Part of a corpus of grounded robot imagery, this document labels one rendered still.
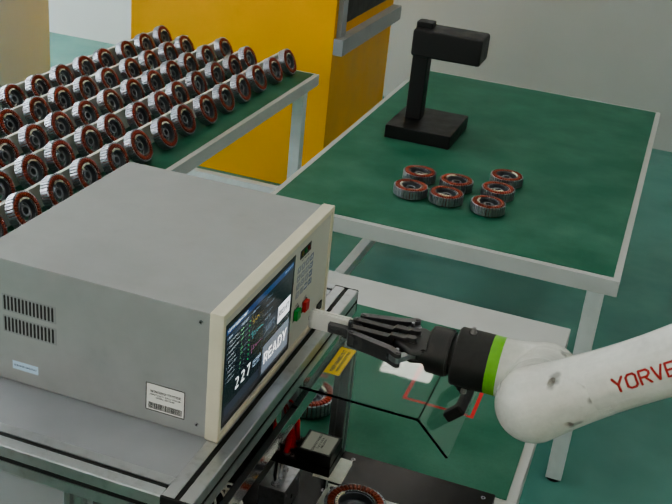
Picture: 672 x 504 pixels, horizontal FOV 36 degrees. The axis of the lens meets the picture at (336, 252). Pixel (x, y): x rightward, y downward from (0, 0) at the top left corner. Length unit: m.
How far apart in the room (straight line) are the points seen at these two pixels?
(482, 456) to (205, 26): 3.54
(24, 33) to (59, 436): 4.18
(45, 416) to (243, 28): 3.85
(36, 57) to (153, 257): 4.17
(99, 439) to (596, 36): 5.49
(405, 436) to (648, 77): 4.77
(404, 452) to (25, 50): 3.87
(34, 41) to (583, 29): 3.26
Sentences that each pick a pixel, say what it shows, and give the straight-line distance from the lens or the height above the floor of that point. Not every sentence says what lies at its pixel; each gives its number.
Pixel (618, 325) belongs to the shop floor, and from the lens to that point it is 4.44.
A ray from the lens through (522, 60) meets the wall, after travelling 6.75.
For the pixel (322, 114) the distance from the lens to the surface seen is 5.15.
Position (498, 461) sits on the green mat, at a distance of 2.15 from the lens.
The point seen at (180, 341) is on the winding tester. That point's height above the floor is 1.26.
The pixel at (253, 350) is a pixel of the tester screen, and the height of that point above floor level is 1.21.
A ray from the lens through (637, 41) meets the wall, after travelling 6.64.
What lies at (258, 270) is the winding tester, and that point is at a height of 1.32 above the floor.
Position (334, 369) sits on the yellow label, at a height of 1.07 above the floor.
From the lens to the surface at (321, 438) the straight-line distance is 1.84.
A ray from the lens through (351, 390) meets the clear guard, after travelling 1.71.
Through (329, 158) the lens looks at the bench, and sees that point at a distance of 3.60.
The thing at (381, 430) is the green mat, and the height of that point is 0.75.
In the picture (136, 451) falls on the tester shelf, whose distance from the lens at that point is 1.46.
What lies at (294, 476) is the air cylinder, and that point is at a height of 0.82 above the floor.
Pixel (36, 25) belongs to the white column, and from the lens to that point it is 5.61.
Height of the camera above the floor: 1.99
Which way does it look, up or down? 25 degrees down
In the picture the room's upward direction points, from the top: 6 degrees clockwise
